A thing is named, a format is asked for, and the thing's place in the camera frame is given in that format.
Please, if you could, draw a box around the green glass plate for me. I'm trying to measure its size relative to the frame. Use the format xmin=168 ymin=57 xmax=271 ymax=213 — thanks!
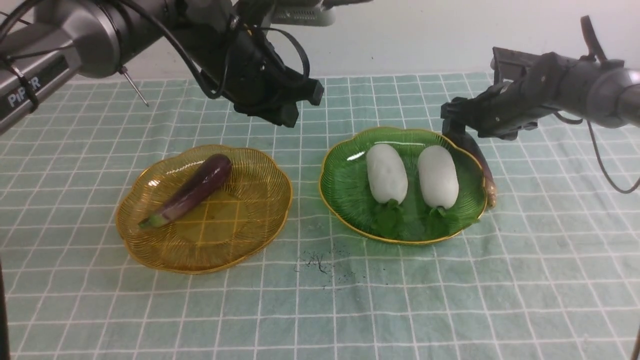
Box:
xmin=318 ymin=126 xmax=489 ymax=245

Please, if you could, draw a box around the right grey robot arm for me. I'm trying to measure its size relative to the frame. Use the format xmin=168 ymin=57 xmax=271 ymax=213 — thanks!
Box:
xmin=440 ymin=47 xmax=639 ymax=141

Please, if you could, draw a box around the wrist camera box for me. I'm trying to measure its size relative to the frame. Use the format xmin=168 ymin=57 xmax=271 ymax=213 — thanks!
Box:
xmin=490 ymin=47 xmax=541 ymax=85
xmin=267 ymin=0 xmax=368 ymax=27

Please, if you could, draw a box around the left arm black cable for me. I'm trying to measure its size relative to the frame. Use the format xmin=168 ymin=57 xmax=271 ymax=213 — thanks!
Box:
xmin=115 ymin=0 xmax=311 ymax=101

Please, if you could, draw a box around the green checkered tablecloth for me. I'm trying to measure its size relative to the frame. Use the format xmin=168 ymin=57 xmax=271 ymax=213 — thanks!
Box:
xmin=0 ymin=72 xmax=640 ymax=360

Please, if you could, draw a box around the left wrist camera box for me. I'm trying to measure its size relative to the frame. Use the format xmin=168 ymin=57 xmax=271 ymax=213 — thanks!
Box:
xmin=267 ymin=0 xmax=368 ymax=27

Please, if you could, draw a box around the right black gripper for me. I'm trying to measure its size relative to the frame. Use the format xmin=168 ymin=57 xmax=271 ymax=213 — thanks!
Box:
xmin=441 ymin=80 xmax=556 ymax=146

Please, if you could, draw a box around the purple eggplant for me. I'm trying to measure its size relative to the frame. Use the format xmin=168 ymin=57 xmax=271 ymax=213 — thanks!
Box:
xmin=446 ymin=132 xmax=498 ymax=208
xmin=138 ymin=153 xmax=233 ymax=229

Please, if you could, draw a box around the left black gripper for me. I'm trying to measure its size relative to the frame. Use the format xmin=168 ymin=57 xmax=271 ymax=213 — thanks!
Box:
xmin=199 ymin=15 xmax=325 ymax=128

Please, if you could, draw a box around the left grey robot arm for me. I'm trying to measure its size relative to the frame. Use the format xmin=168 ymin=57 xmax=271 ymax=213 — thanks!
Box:
xmin=1 ymin=0 xmax=324 ymax=133

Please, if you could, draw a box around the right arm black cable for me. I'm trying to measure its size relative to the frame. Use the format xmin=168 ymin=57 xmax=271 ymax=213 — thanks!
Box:
xmin=552 ymin=15 xmax=640 ymax=195

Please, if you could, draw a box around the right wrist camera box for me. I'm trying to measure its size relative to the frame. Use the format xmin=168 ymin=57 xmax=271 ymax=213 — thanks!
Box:
xmin=490 ymin=47 xmax=541 ymax=85

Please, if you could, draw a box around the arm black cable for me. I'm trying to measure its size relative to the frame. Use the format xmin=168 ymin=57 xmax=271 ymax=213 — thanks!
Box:
xmin=115 ymin=0 xmax=311 ymax=101
xmin=552 ymin=15 xmax=640 ymax=195

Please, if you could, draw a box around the amber glass plate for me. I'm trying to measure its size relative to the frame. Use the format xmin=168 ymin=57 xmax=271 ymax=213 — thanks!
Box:
xmin=115 ymin=145 xmax=294 ymax=274

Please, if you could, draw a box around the white radish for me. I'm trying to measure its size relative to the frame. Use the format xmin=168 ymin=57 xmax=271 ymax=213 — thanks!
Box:
xmin=418 ymin=145 xmax=459 ymax=238
xmin=366 ymin=143 xmax=409 ymax=239

